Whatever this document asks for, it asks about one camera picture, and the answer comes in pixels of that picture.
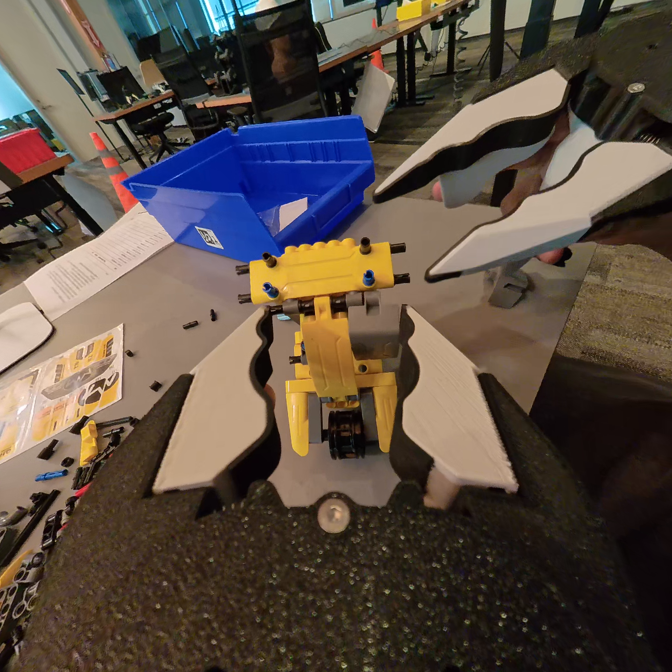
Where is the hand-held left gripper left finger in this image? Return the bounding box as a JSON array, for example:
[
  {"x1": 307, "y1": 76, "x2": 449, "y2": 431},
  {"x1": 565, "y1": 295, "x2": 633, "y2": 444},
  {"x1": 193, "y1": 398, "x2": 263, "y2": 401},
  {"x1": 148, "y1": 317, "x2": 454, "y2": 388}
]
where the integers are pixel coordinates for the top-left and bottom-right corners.
[{"x1": 151, "y1": 307, "x2": 282, "y2": 508}]

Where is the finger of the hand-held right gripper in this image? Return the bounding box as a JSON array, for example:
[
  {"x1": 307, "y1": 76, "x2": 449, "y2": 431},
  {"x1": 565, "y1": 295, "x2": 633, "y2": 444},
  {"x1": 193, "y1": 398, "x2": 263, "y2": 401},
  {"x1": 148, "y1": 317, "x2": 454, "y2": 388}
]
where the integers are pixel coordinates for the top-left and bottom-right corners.
[
  {"x1": 372, "y1": 67, "x2": 572, "y2": 205},
  {"x1": 423, "y1": 140, "x2": 672, "y2": 285}
]

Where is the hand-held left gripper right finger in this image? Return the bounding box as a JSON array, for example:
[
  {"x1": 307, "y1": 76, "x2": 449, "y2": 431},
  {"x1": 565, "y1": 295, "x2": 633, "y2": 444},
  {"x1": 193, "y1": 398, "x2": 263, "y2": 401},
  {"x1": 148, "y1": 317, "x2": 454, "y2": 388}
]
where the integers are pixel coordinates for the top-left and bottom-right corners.
[{"x1": 388, "y1": 303, "x2": 520, "y2": 509}]

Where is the grey curved brick panel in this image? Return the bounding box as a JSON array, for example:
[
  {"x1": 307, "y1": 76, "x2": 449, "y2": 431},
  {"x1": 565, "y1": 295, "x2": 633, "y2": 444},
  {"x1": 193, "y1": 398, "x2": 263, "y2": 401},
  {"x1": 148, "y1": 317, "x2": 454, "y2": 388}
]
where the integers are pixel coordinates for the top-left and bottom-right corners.
[{"x1": 348, "y1": 291, "x2": 401, "y2": 359}]

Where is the yellow toy brick vehicle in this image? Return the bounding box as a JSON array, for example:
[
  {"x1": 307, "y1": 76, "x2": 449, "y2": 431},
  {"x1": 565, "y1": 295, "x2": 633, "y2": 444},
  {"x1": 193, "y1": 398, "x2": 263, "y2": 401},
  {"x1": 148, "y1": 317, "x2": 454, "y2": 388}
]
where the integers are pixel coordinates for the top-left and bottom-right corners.
[{"x1": 235, "y1": 237, "x2": 410, "y2": 462}]

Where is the white flat panel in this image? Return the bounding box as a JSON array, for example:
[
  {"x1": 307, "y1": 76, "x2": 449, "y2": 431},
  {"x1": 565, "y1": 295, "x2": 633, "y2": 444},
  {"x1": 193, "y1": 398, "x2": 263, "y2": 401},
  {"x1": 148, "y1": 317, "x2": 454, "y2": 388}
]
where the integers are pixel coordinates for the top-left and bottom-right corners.
[{"x1": 353, "y1": 63, "x2": 396, "y2": 135}]

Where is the yellow curved brick piece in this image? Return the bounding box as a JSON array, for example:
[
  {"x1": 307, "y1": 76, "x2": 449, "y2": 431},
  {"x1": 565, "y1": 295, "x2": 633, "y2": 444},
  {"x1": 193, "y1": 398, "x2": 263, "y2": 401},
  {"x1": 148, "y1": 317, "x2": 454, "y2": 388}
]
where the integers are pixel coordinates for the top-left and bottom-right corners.
[{"x1": 79, "y1": 420, "x2": 99, "y2": 467}]

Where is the yellow sticker sheet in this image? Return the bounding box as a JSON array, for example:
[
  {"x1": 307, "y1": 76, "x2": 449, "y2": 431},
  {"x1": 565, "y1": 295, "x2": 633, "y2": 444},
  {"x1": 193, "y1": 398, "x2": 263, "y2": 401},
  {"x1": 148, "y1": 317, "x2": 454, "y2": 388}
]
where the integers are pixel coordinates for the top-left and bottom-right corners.
[{"x1": 0, "y1": 324, "x2": 125, "y2": 465}]

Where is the person's dark clothing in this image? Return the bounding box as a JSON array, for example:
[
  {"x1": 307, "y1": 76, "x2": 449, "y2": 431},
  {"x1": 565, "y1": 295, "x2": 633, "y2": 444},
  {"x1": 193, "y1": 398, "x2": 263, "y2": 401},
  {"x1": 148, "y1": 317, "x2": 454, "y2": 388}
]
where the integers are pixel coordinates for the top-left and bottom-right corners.
[{"x1": 530, "y1": 352, "x2": 672, "y2": 672}]

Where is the pile of small brick pins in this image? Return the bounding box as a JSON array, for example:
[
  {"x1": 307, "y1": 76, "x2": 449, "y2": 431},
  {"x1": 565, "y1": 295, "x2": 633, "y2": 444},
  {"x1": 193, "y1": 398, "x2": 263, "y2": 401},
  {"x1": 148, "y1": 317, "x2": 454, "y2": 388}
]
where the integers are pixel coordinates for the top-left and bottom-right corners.
[{"x1": 0, "y1": 415, "x2": 140, "y2": 654}]

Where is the printed paper sheet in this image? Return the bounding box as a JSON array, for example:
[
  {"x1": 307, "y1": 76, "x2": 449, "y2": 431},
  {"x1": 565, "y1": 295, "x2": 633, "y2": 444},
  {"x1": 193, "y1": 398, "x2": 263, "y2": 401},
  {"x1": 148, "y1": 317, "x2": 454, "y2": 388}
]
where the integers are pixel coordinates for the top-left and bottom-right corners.
[{"x1": 23, "y1": 211, "x2": 175, "y2": 322}]

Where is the blue plastic storage bin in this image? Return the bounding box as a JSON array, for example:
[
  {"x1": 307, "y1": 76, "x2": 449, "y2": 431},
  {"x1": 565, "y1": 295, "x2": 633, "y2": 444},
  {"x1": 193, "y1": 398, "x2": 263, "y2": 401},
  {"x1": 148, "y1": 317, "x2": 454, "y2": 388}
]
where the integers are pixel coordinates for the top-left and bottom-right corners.
[{"x1": 122, "y1": 115, "x2": 375, "y2": 263}]

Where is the white book stand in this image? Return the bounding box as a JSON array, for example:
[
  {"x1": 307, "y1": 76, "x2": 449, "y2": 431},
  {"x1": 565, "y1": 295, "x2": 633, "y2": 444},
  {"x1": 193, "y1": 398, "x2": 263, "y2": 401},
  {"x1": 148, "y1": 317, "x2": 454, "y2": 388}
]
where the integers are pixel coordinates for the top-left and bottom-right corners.
[{"x1": 0, "y1": 302, "x2": 55, "y2": 375}]

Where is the wooden office desk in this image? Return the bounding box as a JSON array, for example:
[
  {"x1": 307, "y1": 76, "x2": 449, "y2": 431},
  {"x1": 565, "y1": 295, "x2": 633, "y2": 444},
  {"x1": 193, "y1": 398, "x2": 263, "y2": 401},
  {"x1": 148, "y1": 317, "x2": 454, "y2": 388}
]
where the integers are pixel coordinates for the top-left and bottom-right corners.
[{"x1": 0, "y1": 154, "x2": 104, "y2": 238}]

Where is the black office stool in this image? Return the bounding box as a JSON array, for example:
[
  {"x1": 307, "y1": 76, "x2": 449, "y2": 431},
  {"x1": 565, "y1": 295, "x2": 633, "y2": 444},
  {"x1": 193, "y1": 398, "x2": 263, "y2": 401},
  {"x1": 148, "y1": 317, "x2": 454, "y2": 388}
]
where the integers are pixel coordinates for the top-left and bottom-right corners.
[{"x1": 128, "y1": 112, "x2": 176, "y2": 165}]

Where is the red storage bin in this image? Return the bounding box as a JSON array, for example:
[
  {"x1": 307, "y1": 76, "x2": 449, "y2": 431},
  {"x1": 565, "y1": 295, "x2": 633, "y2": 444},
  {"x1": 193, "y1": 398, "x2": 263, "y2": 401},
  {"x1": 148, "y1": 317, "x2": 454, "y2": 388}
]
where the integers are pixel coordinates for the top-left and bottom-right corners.
[{"x1": 0, "y1": 127, "x2": 57, "y2": 175}]

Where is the grey plastic bracket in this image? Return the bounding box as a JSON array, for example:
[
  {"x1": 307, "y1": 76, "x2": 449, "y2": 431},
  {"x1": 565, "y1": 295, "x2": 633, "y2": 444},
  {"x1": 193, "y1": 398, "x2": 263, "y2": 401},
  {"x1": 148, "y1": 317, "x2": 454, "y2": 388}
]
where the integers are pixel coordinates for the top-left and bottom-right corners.
[{"x1": 487, "y1": 261, "x2": 530, "y2": 309}]

